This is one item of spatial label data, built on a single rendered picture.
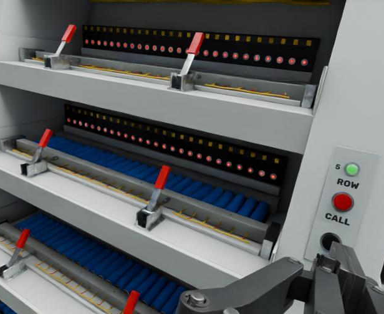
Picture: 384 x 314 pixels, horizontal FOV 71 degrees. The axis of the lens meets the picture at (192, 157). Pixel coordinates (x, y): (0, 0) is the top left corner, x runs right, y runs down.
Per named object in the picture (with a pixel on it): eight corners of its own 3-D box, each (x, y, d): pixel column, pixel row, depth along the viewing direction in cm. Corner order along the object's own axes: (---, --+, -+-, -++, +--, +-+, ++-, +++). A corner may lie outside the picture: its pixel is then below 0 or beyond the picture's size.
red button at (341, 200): (349, 212, 27) (354, 197, 27) (331, 207, 27) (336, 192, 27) (348, 211, 28) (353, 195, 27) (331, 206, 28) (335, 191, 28)
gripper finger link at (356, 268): (352, 273, 16) (367, 278, 15) (342, 243, 22) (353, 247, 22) (337, 321, 16) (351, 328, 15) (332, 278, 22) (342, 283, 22)
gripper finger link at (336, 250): (337, 321, 16) (323, 315, 16) (332, 278, 22) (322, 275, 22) (352, 273, 16) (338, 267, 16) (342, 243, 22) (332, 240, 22)
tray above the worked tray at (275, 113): (304, 154, 31) (339, 19, 26) (-5, 83, 56) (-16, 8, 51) (319, 125, 48) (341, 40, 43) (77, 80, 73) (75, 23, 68)
